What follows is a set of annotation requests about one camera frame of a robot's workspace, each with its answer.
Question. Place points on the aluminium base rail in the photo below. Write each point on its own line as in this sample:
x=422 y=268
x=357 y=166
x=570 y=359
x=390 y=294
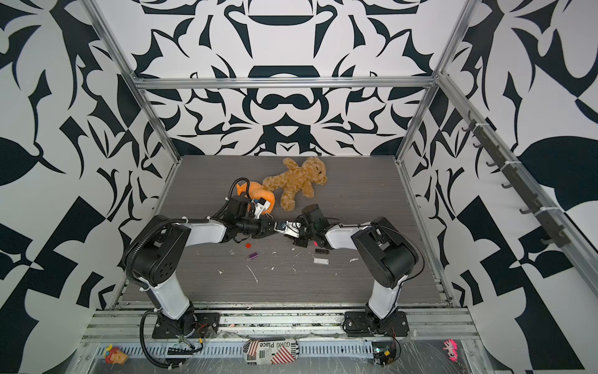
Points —
x=412 y=323

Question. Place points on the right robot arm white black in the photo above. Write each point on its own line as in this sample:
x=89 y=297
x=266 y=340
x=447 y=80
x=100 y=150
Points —
x=388 y=255

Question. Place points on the pink toy figure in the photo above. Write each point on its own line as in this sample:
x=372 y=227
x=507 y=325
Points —
x=451 y=349

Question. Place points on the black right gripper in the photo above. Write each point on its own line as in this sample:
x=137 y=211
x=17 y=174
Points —
x=299 y=242

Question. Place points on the wall hook rack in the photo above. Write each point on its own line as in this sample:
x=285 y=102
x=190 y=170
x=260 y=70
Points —
x=520 y=180

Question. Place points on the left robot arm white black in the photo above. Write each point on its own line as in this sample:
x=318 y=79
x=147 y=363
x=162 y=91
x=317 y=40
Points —
x=153 y=259

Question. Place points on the colourful small toy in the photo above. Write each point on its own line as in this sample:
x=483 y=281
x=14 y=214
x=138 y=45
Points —
x=114 y=355

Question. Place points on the aluminium frame post left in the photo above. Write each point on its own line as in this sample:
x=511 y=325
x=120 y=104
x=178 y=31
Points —
x=105 y=33

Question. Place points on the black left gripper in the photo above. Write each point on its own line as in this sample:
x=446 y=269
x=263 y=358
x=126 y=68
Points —
x=265 y=227

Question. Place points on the orange plush fish toy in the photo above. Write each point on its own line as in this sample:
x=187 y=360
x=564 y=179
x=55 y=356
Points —
x=258 y=192

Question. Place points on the brown teddy bear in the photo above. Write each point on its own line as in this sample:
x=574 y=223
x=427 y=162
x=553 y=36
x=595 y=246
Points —
x=297 y=179

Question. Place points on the white paper tag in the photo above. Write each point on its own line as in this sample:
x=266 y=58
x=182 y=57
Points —
x=321 y=261

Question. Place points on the printed label sticker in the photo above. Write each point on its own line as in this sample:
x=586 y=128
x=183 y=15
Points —
x=271 y=352

